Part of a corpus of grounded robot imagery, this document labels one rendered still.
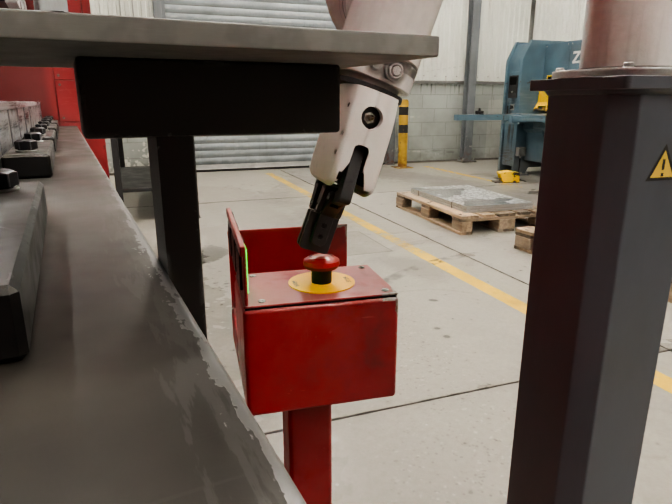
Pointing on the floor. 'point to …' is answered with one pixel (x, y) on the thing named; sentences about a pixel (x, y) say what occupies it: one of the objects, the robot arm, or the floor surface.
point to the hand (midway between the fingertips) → (317, 231)
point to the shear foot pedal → (511, 171)
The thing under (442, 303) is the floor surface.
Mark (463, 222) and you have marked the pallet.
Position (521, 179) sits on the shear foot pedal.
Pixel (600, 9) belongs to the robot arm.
